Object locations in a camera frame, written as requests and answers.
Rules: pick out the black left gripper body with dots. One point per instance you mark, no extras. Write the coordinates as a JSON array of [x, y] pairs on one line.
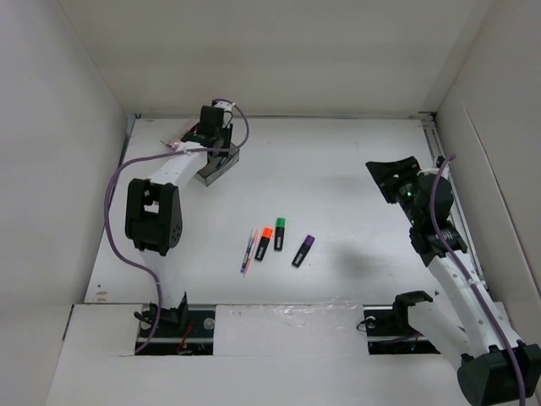
[[224, 135]]

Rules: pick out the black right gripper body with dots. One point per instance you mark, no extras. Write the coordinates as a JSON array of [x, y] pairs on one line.
[[404, 196]]

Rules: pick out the pink clear pen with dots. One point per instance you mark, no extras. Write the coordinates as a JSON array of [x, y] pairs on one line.
[[251, 253]]

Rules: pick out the green cap highlighter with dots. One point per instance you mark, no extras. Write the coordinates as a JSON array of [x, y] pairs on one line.
[[279, 233]]

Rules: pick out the orange cap highlighter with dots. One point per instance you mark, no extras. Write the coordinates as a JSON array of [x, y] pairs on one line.
[[263, 244]]

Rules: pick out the pink glitter bottle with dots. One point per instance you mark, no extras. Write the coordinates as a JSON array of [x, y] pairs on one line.
[[174, 145]]

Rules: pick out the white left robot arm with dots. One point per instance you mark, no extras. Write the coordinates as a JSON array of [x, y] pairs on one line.
[[154, 215]]

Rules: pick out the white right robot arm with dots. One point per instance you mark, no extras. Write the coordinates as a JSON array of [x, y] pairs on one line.
[[493, 364]]

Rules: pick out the smoky acrylic organizer box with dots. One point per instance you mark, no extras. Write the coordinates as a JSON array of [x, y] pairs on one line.
[[208, 174]]

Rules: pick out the purple cap highlighter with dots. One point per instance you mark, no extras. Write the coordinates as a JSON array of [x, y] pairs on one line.
[[303, 250]]

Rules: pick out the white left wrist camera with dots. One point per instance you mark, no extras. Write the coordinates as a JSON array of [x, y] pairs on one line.
[[225, 105]]

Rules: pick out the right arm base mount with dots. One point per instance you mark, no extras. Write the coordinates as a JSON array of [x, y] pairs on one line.
[[387, 329]]

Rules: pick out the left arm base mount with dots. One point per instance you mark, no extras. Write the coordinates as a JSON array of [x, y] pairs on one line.
[[187, 330]]

